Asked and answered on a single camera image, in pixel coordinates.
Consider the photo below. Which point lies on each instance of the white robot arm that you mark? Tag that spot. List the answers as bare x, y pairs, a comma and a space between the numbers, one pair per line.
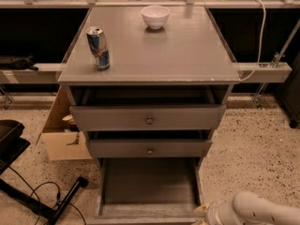
246, 208

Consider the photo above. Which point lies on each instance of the grey middle drawer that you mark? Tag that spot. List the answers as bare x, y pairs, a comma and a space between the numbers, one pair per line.
148, 148

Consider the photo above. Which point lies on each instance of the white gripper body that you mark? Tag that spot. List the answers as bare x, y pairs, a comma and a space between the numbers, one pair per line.
213, 212

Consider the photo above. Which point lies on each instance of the white ceramic bowl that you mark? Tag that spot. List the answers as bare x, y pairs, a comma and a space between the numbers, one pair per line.
155, 16

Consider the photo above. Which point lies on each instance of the grey top drawer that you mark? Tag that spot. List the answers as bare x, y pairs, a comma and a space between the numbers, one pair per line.
176, 117

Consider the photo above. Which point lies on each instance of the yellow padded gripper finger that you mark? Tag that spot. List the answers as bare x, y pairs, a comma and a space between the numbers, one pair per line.
200, 212

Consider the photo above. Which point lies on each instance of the grey drawer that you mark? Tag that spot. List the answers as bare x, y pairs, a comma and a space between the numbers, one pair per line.
148, 191
148, 148
176, 117

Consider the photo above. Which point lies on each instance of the blue silver energy drink can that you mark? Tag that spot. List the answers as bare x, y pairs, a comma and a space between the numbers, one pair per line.
98, 47

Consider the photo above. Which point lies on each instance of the metal diagonal support rod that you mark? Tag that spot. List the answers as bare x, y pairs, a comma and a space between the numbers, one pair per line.
274, 62

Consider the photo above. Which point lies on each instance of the black bag on ledge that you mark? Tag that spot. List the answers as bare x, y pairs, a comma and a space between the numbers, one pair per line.
17, 62

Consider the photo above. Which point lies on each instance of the grey wooden drawer cabinet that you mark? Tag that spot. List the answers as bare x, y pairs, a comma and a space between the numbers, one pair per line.
183, 63

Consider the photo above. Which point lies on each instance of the grey bottom drawer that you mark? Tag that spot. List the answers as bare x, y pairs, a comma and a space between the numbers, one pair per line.
148, 191

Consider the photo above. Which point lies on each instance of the open cardboard box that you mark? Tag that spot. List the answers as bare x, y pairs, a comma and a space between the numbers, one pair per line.
62, 140

